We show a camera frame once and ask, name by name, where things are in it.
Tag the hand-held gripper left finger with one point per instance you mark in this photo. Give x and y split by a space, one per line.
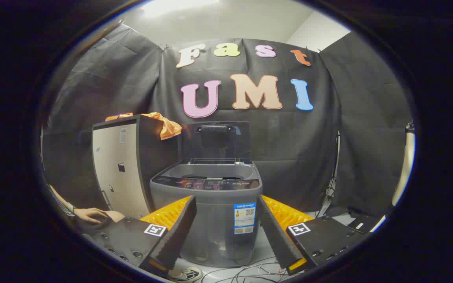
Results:
173 236

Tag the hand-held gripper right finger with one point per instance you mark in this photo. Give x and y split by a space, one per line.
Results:
275 236

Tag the grey washing machine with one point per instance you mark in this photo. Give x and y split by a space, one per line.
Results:
214 220

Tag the dark washing machine lid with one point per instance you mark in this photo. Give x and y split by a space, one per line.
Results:
216 137

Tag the orange cloth garment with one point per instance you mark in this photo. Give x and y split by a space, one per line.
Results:
169 127

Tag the person's shoe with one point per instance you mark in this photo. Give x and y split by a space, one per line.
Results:
189 274

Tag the black tripod stand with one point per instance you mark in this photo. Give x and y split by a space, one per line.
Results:
332 184

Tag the dark cabinet with beige door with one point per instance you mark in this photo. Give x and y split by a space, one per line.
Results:
116 173

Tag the black box with white label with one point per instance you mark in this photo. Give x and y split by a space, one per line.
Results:
364 224

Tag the black backdrop cloth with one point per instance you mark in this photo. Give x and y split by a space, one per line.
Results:
289 137

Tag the white curved pole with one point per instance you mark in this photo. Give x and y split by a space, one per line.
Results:
405 165

